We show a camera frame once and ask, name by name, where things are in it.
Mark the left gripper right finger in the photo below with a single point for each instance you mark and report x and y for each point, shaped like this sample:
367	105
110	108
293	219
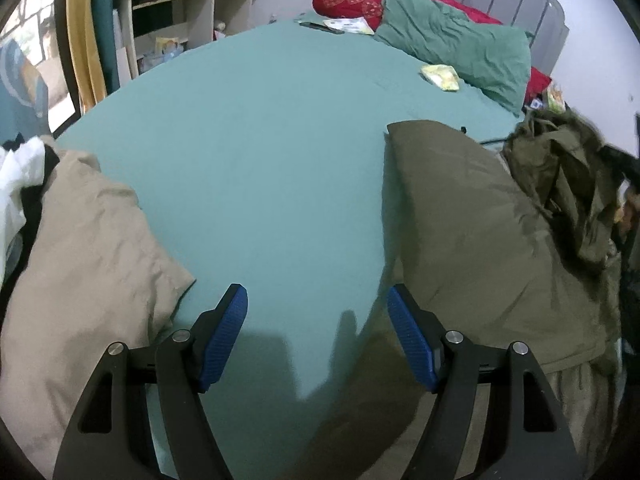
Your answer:
495	415

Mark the dark teal curtain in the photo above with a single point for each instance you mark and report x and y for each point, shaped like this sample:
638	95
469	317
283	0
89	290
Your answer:
102	15

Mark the white garment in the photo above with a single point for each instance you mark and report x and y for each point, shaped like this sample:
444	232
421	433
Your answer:
20	168

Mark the beige folded garment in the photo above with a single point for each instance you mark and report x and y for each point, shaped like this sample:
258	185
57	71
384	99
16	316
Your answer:
96	274

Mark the white paper on bed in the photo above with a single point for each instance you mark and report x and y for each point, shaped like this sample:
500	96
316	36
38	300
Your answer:
357	26

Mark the beige wooden desk shelf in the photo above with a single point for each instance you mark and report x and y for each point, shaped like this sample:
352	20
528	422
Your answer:
190	23

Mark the teal bed sheet mattress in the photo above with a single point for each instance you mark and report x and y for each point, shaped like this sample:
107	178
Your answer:
261	160

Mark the olive green large garment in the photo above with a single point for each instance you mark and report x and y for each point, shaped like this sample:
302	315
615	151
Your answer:
500	255

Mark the yellow curtain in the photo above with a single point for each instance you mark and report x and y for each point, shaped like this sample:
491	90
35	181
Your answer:
84	53

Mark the black clothing beside bed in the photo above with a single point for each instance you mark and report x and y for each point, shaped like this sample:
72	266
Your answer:
625	232

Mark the black remote control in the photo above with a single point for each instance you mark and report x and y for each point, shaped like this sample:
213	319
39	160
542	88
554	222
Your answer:
320	27

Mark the black garment on pile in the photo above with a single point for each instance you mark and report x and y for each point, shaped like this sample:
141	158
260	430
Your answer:
31	200

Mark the cluttered bedside items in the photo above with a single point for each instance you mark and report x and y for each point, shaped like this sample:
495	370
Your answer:
549	98

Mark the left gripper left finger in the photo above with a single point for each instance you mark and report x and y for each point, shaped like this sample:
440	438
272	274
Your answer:
109	435

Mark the yellow snack packet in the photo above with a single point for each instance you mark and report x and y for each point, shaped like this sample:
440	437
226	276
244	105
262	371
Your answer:
442	76

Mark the green pillow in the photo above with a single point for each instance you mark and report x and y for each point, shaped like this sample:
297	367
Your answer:
493	58

